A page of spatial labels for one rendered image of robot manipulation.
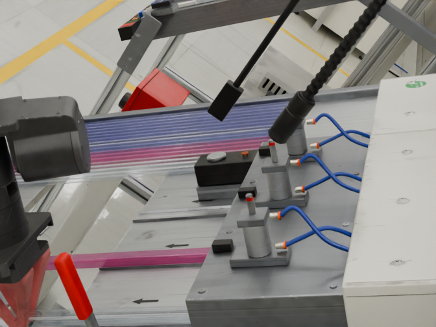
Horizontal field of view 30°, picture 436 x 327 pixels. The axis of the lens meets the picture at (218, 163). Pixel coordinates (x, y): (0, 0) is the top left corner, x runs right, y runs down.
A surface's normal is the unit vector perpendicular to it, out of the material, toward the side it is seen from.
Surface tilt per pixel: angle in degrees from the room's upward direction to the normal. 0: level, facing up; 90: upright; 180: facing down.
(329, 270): 44
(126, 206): 0
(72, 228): 90
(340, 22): 90
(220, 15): 90
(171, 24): 90
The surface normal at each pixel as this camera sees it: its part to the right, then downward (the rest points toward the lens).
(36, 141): -0.01, -0.14
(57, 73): 0.52, -0.72
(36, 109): -0.04, -0.83
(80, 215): -0.24, 0.40
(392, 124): -0.19, -0.91
